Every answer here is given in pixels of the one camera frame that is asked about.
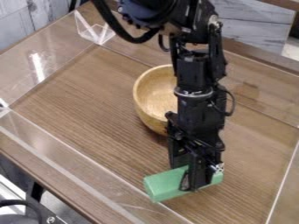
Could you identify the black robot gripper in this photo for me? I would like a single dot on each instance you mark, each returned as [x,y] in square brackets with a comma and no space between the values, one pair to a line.
[194,131]

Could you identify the green rectangular block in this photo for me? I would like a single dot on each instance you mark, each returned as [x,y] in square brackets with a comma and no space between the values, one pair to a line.
[165,185]

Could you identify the brown wooden bowl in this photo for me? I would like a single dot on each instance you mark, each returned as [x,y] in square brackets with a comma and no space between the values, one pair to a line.
[154,97]

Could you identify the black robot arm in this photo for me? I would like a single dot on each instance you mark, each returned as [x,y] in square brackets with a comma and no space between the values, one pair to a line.
[190,23]

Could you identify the clear acrylic tray walls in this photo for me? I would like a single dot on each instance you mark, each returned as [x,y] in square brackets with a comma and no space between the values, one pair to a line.
[70,130]

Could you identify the black table leg frame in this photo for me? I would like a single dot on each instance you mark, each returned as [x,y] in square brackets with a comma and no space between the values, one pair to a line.
[41,212]

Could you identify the clear acrylic corner bracket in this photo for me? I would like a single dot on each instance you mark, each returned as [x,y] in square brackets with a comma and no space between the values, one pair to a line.
[100,34]

